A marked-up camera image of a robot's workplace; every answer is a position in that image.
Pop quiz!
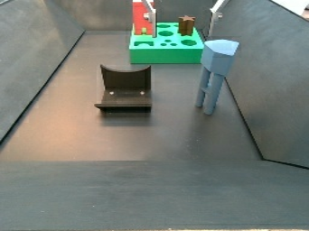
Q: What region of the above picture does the red block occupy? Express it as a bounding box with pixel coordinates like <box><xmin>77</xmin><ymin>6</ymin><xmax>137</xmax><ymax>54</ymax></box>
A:
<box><xmin>132</xmin><ymin>0</ymin><xmax>152</xmax><ymax>35</ymax></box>

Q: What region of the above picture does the black curved holder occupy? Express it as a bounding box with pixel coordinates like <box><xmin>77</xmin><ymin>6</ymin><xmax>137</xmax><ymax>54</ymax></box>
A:
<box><xmin>93</xmin><ymin>65</ymin><xmax>152</xmax><ymax>111</ymax></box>

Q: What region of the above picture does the brown star peg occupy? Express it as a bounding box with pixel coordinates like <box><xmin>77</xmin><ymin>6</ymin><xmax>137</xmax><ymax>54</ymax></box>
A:
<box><xmin>177</xmin><ymin>15</ymin><xmax>195</xmax><ymax>36</ymax></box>

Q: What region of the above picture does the blue three prong object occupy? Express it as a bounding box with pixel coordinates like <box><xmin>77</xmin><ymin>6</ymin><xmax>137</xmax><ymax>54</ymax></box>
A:
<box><xmin>195</xmin><ymin>40</ymin><xmax>239</xmax><ymax>115</ymax></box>

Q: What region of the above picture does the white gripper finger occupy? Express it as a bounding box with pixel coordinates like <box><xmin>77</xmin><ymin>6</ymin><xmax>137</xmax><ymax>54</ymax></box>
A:
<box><xmin>141</xmin><ymin>0</ymin><xmax>156</xmax><ymax>38</ymax></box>
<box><xmin>207</xmin><ymin>0</ymin><xmax>228</xmax><ymax>37</ymax></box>

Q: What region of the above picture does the green shape board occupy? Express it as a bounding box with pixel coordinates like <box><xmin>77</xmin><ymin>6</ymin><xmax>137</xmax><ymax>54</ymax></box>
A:
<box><xmin>129</xmin><ymin>23</ymin><xmax>203</xmax><ymax>64</ymax></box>

